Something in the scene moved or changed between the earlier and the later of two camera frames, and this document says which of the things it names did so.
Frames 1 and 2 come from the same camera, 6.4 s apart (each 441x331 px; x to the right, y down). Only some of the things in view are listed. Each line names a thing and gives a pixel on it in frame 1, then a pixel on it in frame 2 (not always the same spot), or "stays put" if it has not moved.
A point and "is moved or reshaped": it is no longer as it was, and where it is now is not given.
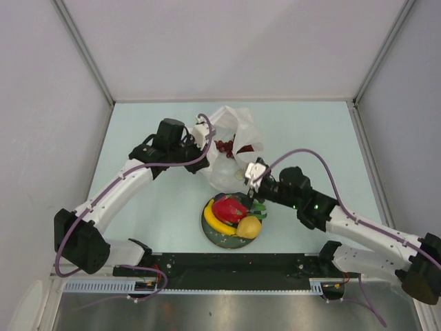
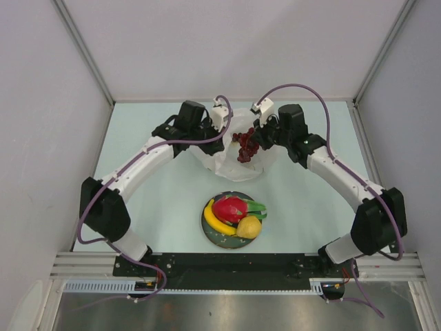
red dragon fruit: [231, 209] stays put
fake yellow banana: [214, 222] stays put
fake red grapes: [226, 147] -> [249, 145]
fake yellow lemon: [248, 227] stays put
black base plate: [240, 271] stays put
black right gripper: [257, 190] -> [260, 132]
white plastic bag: [228, 174] is moved or reshaped
